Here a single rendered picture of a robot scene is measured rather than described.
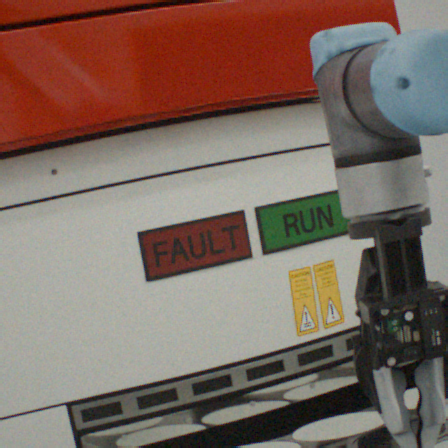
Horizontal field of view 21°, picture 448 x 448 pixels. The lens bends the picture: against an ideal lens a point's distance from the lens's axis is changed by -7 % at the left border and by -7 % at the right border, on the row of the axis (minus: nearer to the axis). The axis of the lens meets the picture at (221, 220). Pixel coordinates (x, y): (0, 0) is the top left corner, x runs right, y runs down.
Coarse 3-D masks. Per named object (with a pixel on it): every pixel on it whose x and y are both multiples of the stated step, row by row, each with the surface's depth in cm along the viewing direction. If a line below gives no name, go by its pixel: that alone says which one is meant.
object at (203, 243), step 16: (192, 224) 127; (208, 224) 127; (224, 224) 128; (240, 224) 129; (144, 240) 124; (160, 240) 125; (176, 240) 126; (192, 240) 127; (208, 240) 127; (224, 240) 128; (240, 240) 129; (160, 256) 125; (176, 256) 126; (192, 256) 126; (208, 256) 127; (224, 256) 128; (160, 272) 125
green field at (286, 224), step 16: (272, 208) 131; (288, 208) 132; (304, 208) 133; (320, 208) 134; (336, 208) 135; (272, 224) 131; (288, 224) 132; (304, 224) 133; (320, 224) 134; (336, 224) 135; (272, 240) 131; (288, 240) 132; (304, 240) 133
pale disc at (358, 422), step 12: (324, 420) 126; (336, 420) 125; (348, 420) 124; (360, 420) 122; (372, 420) 121; (300, 432) 123; (312, 432) 122; (324, 432) 120; (336, 432) 119; (348, 432) 118; (360, 432) 117
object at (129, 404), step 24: (264, 360) 130; (288, 360) 131; (312, 360) 133; (168, 384) 124; (192, 384) 126; (216, 384) 128; (240, 384) 128; (72, 408) 119; (96, 408) 121; (120, 408) 122; (144, 408) 123
